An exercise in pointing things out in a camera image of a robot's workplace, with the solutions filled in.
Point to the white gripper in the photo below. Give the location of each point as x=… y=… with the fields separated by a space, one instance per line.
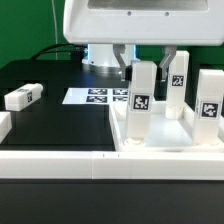
x=145 y=22

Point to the printed fiducial marker sheet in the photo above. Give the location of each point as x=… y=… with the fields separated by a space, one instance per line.
x=98 y=96

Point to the white desk top tray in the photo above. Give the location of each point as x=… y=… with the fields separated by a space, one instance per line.
x=165 y=135

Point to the white left obstacle block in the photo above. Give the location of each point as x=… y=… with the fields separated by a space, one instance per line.
x=5 y=125

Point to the white front obstacle bar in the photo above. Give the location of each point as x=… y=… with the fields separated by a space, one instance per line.
x=111 y=165

